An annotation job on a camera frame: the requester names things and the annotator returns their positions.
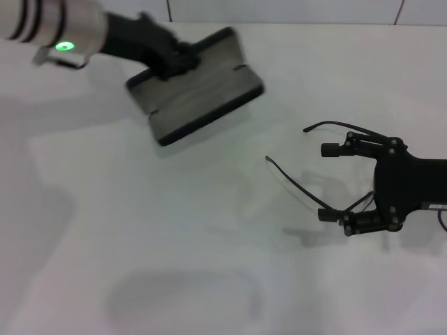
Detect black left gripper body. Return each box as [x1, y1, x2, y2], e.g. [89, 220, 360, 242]
[103, 12, 183, 81]

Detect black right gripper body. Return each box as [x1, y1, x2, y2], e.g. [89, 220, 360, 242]
[372, 137, 447, 232]

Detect black glasses case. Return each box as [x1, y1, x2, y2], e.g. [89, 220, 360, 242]
[124, 27, 265, 148]

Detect black thin-framed glasses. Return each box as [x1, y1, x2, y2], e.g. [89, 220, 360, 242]
[265, 120, 388, 218]

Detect left arm cable with plug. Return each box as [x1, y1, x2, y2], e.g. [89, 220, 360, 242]
[31, 47, 90, 71]

